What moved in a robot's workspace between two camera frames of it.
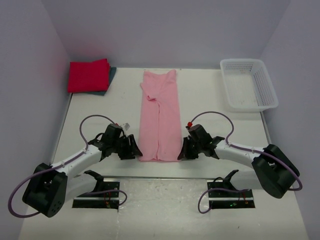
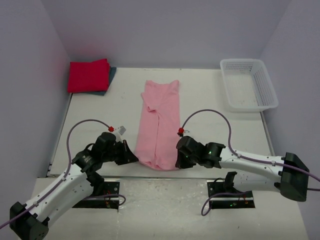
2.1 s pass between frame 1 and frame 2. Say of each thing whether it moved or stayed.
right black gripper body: moved
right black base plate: stayed
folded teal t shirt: stayed
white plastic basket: stayed
